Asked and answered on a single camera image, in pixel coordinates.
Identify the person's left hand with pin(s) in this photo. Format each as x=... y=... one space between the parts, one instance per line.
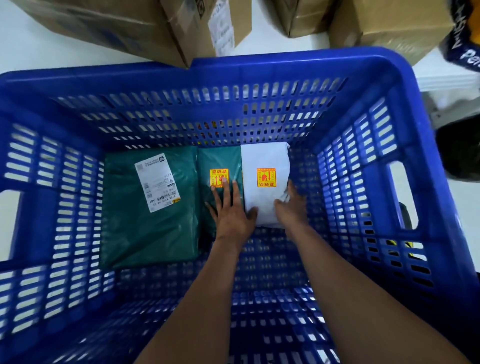
x=233 y=221

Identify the person's right hand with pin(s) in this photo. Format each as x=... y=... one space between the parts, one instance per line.
x=294 y=213

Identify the person's left middle finger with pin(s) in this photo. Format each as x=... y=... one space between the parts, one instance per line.
x=226 y=193

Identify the person's right thumb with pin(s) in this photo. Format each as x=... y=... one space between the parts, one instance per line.
x=281 y=205

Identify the person's left thumb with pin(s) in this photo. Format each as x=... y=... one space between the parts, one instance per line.
x=252 y=215

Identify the person's left little finger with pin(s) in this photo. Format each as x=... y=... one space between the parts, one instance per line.
x=210 y=211

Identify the white parcel yellow sticker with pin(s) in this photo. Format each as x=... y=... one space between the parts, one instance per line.
x=262 y=157

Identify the person's right forearm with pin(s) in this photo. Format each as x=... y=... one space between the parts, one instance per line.
x=352 y=300

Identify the person's left forearm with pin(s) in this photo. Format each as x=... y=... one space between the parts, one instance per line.
x=202 y=307

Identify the small green parcel yellow sticker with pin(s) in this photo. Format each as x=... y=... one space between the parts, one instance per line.
x=210 y=157

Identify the large green parcel white label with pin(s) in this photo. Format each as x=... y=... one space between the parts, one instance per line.
x=123 y=225

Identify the blue plastic perforated crate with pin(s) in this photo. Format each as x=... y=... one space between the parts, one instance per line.
x=337 y=112

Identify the black rounded object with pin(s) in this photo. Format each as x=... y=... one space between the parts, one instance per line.
x=461 y=150

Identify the small brown cardboard box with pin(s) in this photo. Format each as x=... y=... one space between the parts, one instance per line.
x=300 y=15

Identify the large cardboard box white label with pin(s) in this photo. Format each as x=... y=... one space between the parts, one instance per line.
x=123 y=22

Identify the plain brown cardboard box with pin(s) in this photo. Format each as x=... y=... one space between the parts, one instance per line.
x=397 y=22

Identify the dark blue printed bag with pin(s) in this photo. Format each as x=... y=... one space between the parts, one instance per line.
x=463 y=37

